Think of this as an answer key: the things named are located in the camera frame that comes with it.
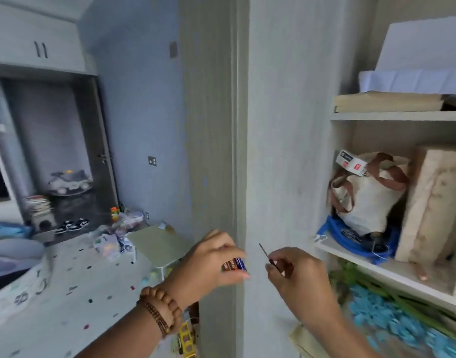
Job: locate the black white sneaker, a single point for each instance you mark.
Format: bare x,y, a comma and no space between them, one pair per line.
62,227
80,223

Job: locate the white round fabric basket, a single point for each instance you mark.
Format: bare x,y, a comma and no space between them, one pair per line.
15,279

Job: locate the person's right forearm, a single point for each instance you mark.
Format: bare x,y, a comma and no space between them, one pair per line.
343,339

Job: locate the orange battery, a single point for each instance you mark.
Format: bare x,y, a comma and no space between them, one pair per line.
228,265

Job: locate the small grey stool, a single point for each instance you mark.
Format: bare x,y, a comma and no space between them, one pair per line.
43,224

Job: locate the dark brown flat item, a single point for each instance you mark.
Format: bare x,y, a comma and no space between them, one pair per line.
455,102

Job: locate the person's left hand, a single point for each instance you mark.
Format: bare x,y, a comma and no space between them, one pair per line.
202,272

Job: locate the stack of colourful books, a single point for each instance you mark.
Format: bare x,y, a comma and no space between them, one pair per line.
37,205

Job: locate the pile of blue plastic pieces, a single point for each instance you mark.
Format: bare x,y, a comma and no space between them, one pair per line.
399,316

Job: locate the small white red box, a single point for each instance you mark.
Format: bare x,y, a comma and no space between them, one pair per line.
351,163

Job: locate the dark blue battery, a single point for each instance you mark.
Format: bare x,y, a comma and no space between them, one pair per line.
243,264

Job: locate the pale wooden board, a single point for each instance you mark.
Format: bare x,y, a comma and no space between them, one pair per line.
433,205

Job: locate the white wall cupboard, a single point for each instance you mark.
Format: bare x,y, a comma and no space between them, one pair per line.
26,37

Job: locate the person's right hand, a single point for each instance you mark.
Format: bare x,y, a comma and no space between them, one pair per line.
306,283

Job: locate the grey door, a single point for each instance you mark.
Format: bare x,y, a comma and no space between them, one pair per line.
97,145

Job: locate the large white paper sheet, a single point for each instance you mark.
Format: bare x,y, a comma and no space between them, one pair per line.
422,48

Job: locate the yellow toy frame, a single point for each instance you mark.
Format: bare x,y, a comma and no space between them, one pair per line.
186,337

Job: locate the small black device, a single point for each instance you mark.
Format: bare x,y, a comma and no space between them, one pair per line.
377,238

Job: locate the grey wall switch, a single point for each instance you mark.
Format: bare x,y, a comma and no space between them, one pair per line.
173,49
152,161

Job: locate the blue fabric cushion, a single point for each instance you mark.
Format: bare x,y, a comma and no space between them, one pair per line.
8,230

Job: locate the creased white paper sheet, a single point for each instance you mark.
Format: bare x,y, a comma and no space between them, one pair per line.
410,81

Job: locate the green plastic stems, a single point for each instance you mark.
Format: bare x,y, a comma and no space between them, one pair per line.
381,290

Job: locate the thick beige board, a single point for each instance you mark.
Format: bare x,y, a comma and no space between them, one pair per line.
388,103

